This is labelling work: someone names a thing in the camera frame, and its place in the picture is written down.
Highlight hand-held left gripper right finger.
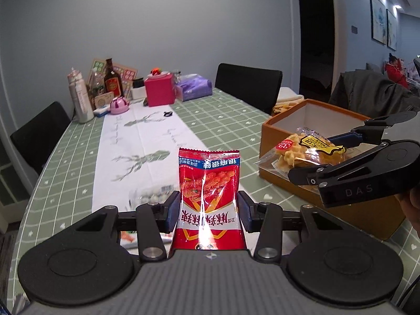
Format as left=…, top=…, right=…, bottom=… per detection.
left=238, top=191, right=348, bottom=261

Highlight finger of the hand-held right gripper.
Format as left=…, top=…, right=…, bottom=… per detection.
left=288, top=141, right=392, bottom=188
left=326, top=111, right=418, bottom=149

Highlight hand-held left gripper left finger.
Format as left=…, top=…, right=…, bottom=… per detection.
left=70, top=191, right=181, bottom=262

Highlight yellow waffle biscuit packet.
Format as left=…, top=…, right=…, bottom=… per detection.
left=254, top=126, right=349, bottom=178

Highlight red snack packet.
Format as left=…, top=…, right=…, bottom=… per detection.
left=168, top=147, right=247, bottom=260

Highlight orange cardboard box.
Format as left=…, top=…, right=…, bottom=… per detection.
left=259, top=98, right=408, bottom=241

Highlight person's right hand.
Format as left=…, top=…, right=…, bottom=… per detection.
left=395, top=188, right=420, bottom=234

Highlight clear packet of white balls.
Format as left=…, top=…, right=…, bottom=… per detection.
left=129, top=185, right=175, bottom=206

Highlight dark jacket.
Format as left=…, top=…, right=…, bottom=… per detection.
left=328, top=70, right=420, bottom=120

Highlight white packet with orange sticks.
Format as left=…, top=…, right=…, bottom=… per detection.
left=119, top=231, right=139, bottom=250

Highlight white table runner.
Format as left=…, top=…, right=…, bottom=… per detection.
left=91, top=100, right=263, bottom=256

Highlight yellow snack sticks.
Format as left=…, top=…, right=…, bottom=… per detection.
left=271, top=101, right=301, bottom=116

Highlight white folded cloth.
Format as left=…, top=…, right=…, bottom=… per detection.
left=275, top=87, right=306, bottom=106

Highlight green checked tablecloth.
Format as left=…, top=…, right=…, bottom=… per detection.
left=13, top=87, right=420, bottom=302

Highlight black chair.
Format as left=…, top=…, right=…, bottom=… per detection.
left=214, top=62, right=283, bottom=113
left=9, top=101, right=71, bottom=175

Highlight pink round container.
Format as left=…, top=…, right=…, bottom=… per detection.
left=109, top=96, right=129, bottom=116

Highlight pink square box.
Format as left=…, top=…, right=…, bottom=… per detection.
left=144, top=73, right=175, bottom=107

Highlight white box with black top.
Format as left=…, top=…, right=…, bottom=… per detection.
left=131, top=78, right=147, bottom=100

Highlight purple tissue pack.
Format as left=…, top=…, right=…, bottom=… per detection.
left=175, top=73, right=214, bottom=102

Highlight small beige box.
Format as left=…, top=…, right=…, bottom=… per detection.
left=92, top=93, right=116, bottom=110

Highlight dark brown liquor bottle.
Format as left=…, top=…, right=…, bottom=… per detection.
left=104, top=58, right=124, bottom=98

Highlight board with round stickers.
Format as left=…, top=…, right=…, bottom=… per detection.
left=88, top=58, right=139, bottom=90

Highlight clear plastic bottle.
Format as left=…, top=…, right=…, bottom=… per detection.
left=87, top=67, right=106, bottom=109

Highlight tall white bottle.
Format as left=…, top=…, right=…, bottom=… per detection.
left=67, top=68, right=95, bottom=124

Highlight framed wall picture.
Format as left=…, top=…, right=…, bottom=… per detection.
left=386, top=8, right=398, bottom=51
left=369, top=0, right=387, bottom=45

